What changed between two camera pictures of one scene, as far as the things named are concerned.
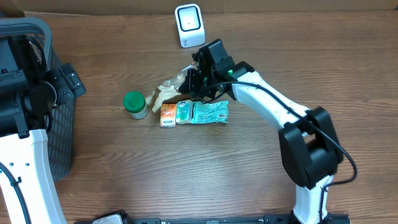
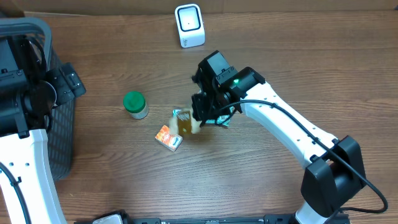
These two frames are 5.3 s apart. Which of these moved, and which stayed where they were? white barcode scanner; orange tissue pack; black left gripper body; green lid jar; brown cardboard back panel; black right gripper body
Moved: orange tissue pack; black right gripper body
Stayed: white barcode scanner; green lid jar; brown cardboard back panel; black left gripper body
